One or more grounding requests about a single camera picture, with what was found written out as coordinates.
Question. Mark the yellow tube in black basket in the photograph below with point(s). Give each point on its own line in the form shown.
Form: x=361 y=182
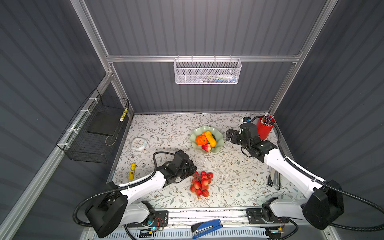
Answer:
x=123 y=115

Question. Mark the blue stapler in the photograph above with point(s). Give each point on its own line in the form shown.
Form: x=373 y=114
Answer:
x=203 y=228

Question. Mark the red pen cup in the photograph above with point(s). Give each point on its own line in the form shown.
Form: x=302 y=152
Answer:
x=264 y=131

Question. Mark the yellow fake squash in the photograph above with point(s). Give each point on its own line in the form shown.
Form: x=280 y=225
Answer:
x=211 y=139

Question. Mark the pens in red cup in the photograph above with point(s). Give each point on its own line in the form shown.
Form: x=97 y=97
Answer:
x=267 y=122

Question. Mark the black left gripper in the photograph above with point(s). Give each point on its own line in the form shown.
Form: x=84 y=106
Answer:
x=192 y=167

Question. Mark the white wire mesh basket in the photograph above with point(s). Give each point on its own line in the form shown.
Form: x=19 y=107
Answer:
x=189 y=71

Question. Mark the large orange fake fruit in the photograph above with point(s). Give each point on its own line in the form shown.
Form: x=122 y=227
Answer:
x=201 y=140

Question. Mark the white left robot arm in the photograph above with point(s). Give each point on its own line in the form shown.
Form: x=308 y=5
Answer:
x=119 y=205

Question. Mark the green wavy fruit bowl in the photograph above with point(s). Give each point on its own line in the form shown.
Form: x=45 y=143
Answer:
x=201 y=131

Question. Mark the black stapler on table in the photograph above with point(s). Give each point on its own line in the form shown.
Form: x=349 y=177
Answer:
x=274 y=179

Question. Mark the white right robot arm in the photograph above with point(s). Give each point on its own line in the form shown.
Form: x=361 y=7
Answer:
x=323 y=202

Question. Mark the red fake cherry bunch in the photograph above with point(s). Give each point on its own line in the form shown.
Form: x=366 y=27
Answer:
x=201 y=183

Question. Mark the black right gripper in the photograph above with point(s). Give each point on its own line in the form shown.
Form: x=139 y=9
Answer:
x=235 y=134

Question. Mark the black wire basket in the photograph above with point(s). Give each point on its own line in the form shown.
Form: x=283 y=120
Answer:
x=96 y=131

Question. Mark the markers in white basket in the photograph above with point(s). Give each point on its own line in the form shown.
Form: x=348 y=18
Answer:
x=229 y=79

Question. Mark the yellow glue stick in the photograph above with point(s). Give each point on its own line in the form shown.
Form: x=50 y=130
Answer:
x=132 y=172

